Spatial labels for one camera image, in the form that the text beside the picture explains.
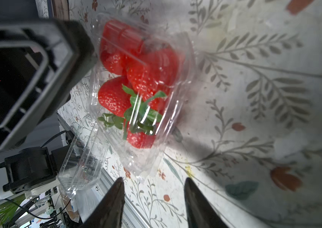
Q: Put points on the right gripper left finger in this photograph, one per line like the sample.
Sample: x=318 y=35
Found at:
x=109 y=212

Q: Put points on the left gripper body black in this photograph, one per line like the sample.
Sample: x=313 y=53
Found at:
x=41 y=60

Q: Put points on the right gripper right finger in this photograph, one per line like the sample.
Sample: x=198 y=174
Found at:
x=200 y=214

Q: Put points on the clear clamshell container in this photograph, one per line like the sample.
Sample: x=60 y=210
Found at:
x=85 y=158
x=139 y=137

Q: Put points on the red strawberry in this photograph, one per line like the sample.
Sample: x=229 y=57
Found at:
x=120 y=36
x=112 y=96
x=154 y=71
x=114 y=62

